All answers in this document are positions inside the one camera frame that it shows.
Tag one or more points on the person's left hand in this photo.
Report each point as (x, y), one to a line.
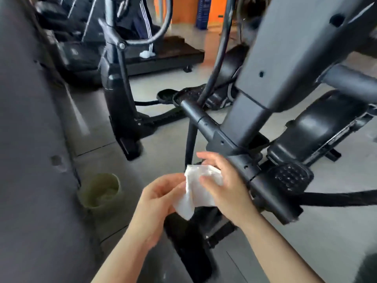
(156, 206)

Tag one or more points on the person's right hand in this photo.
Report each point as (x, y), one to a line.
(227, 191)

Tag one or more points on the white wet wipe sheet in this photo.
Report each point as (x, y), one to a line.
(194, 191)

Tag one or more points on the black elliptical machine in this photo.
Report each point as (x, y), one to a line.
(123, 97)
(294, 67)

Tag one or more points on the person's right forearm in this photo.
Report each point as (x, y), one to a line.
(277, 253)

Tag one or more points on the white trash bin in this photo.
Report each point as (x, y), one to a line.
(99, 190)

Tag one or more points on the black treadmill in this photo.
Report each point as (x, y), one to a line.
(118, 53)

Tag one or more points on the blue banner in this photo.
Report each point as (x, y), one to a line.
(203, 11)

